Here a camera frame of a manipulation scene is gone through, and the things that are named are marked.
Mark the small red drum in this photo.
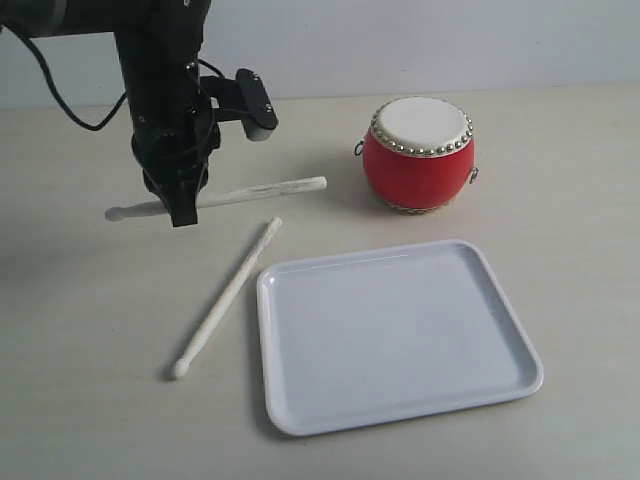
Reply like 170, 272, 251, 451
354, 96, 479, 214

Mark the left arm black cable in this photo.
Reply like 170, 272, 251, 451
0, 24, 129, 133

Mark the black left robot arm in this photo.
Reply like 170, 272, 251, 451
1, 1, 216, 227

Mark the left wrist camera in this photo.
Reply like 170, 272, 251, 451
200, 68, 279, 142

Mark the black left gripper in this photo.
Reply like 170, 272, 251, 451
132, 94, 220, 228

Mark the white drumstick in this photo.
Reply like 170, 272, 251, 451
104, 176, 327, 222
171, 217, 283, 380

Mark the white plastic tray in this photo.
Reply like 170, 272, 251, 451
256, 239, 544, 437

